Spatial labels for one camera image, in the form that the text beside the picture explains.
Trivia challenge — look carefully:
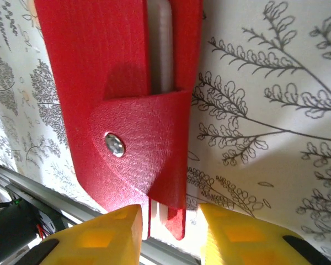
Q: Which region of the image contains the red box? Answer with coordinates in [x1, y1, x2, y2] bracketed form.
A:
[34, 0, 205, 241]

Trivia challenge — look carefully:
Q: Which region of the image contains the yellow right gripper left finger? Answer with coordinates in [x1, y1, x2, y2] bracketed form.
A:
[24, 204, 143, 265]

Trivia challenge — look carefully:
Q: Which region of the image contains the aluminium front frame rail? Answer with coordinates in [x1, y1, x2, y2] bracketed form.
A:
[0, 160, 202, 265]

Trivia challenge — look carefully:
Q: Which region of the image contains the floral fern table cover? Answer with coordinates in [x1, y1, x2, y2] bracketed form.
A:
[0, 0, 331, 265]

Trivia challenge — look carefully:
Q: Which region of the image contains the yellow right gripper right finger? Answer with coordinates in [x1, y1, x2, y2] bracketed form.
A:
[200, 203, 331, 265]

